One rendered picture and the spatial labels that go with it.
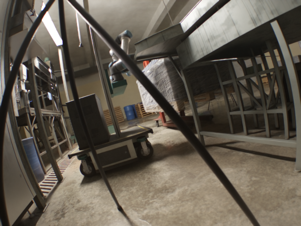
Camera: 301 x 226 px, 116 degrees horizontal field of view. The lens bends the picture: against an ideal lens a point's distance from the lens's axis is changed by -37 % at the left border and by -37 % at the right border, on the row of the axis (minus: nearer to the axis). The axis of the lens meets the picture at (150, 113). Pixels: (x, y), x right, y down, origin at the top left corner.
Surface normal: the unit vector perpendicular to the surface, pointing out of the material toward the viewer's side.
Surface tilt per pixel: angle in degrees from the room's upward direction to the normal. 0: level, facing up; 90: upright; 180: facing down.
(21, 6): 90
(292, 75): 90
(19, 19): 90
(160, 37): 90
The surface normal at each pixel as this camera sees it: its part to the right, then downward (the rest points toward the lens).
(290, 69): -0.92, 0.28
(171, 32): -0.44, 0.18
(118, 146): 0.24, -0.02
